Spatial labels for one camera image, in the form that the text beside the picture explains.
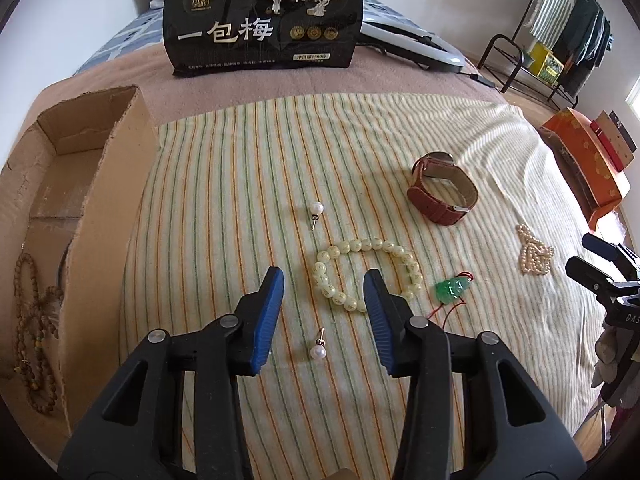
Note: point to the person's right hand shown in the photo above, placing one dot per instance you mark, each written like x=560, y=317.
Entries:
x=607, y=355

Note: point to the striped hanging garment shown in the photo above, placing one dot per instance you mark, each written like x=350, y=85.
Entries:
x=552, y=10

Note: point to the red slim box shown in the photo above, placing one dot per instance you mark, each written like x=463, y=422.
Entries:
x=607, y=142

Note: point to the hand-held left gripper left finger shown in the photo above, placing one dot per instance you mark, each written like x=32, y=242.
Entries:
x=267, y=310

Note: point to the white flat device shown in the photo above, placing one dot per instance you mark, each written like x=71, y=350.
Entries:
x=410, y=42

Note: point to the black snack bag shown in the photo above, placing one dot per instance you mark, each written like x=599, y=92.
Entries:
x=260, y=20

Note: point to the dark hanging clothes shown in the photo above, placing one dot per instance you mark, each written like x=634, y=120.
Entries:
x=587, y=35

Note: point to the black metal clothes rack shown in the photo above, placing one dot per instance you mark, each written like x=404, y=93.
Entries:
x=500, y=55

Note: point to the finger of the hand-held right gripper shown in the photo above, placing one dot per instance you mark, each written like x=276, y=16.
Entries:
x=599, y=246
x=585, y=270

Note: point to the brown leather wrist watch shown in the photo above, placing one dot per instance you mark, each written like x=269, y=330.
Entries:
x=435, y=207

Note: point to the orange gift box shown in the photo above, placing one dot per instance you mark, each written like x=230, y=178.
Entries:
x=590, y=170

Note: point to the striped cream cloth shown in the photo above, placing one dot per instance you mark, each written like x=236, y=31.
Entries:
x=225, y=185

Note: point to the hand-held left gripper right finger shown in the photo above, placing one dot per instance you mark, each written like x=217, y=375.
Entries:
x=376, y=310

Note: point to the yellow box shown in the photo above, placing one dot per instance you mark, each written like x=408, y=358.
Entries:
x=536, y=57

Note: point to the white pearl stud earring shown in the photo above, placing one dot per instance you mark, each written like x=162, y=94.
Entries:
x=318, y=351
x=316, y=207

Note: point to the brown paper card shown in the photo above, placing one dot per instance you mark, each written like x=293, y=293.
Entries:
x=622, y=135

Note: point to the green box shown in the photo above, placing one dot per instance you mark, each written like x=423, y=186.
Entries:
x=551, y=67

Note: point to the tan blanket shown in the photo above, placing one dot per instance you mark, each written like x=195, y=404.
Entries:
x=390, y=77

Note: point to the brown cardboard box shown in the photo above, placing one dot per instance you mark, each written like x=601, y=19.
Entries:
x=100, y=170

